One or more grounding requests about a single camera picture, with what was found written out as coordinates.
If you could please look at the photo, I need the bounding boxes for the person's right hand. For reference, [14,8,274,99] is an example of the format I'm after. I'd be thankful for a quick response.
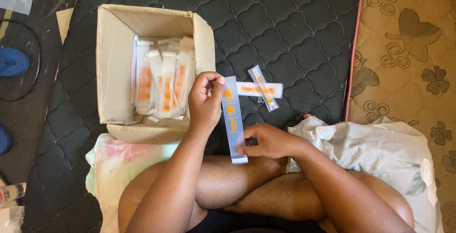
[237,123,303,159]

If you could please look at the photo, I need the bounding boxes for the person's left hand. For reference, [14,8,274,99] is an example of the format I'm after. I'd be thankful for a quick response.
[188,71,226,131]

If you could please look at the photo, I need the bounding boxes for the clear plastic sleeve orange print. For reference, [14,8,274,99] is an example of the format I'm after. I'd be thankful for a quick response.
[221,76,248,164]

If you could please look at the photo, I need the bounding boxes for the pile of white toothbrush boxes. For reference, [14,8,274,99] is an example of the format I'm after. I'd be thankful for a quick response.
[130,35,196,123]

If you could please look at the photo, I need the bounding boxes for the person's legs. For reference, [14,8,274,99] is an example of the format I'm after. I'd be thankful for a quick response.
[118,155,414,233]

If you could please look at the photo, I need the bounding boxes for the white toothbrush box orange print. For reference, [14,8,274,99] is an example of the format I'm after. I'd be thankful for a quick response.
[237,82,283,99]

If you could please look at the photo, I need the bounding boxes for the toothbrush in clear wrapper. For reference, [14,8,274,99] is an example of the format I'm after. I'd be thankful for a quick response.
[248,65,280,112]

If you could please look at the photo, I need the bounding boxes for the person's black shorts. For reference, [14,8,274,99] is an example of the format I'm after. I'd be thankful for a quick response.
[186,208,326,233]

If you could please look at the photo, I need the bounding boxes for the open cardboard box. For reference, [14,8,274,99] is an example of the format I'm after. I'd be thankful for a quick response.
[96,4,216,144]

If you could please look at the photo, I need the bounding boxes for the white floral pillow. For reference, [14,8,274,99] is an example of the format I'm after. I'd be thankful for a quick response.
[286,114,444,233]

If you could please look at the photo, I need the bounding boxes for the pink floral pillow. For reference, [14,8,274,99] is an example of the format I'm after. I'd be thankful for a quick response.
[85,133,179,233]

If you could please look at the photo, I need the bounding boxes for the black quilted mattress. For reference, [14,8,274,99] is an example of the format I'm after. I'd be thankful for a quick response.
[21,0,367,233]

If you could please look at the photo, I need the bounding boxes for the brown patterned mattress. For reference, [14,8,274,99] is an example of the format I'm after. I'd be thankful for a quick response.
[345,0,456,233]

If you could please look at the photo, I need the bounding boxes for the cardboard piece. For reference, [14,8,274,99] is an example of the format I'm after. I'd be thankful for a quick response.
[56,8,74,45]

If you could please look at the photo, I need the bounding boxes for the black fan with blue blades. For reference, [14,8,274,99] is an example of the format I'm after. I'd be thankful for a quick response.
[0,19,41,155]

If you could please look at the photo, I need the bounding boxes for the clear plastic bottle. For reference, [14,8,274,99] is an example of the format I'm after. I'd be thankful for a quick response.
[0,183,26,206]

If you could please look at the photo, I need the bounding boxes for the crumpled clear plastic wrap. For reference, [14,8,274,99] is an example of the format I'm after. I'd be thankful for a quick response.
[0,205,25,233]

